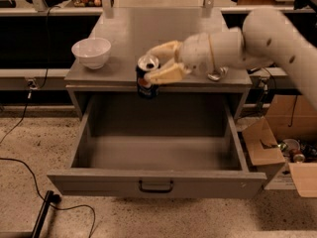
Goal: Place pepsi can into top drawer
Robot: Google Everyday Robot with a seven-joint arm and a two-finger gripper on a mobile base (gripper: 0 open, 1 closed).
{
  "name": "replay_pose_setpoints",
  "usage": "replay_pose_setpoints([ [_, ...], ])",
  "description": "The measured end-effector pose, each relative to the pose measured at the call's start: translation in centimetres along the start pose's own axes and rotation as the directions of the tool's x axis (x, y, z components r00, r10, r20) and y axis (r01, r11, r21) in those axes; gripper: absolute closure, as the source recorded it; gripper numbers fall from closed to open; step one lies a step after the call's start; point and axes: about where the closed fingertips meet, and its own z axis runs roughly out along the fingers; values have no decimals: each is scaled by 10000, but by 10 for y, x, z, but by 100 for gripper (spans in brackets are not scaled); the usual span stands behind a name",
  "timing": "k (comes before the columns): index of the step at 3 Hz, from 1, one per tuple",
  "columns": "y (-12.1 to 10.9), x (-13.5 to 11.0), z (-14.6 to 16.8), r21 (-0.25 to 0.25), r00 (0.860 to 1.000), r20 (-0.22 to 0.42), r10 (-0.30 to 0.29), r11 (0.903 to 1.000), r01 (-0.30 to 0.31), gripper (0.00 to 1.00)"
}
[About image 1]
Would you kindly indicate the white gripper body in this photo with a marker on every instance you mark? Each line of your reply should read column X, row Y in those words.
column 195, row 54

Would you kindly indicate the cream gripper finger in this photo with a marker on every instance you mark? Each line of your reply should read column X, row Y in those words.
column 165, row 51
column 170, row 72

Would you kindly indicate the blue pepsi can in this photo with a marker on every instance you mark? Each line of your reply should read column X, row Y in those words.
column 145, row 64

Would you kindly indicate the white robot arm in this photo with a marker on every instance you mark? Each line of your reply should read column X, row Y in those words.
column 266, row 37

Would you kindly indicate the silver green can lying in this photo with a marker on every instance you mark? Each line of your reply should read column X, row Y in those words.
column 218, row 74

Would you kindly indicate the open grey top drawer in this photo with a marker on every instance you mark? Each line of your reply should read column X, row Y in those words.
column 199, row 151

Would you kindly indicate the grey cabinet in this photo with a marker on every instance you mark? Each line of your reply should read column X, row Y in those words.
column 132, row 31

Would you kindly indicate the small black device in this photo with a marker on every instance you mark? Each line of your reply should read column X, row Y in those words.
column 253, row 70

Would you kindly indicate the white bowl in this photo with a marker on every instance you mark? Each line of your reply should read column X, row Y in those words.
column 92, row 52

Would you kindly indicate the cardboard box with trash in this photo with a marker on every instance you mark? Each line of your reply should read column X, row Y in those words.
column 282, row 144

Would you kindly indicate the black floor bar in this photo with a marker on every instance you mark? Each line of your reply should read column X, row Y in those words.
column 51, row 199

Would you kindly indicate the black drawer handle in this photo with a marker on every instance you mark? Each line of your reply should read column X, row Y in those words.
column 156, row 187

